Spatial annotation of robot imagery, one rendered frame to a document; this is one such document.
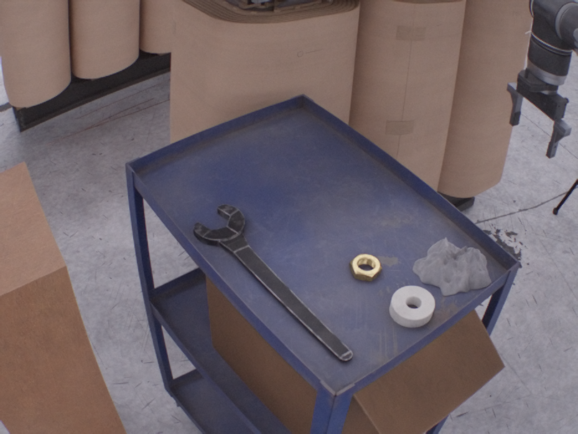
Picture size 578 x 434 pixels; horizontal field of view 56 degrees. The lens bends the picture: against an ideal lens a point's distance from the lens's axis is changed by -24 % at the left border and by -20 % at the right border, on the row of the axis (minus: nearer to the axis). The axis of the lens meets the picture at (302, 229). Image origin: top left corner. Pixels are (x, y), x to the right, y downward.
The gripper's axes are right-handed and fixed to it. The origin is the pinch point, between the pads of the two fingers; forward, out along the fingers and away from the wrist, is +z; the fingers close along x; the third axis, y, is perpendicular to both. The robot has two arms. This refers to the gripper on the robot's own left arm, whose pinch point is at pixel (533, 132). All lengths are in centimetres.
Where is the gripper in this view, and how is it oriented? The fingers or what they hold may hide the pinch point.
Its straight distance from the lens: 143.7
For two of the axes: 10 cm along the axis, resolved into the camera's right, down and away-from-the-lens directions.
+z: -0.6, 7.4, 6.7
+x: -5.1, -6.0, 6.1
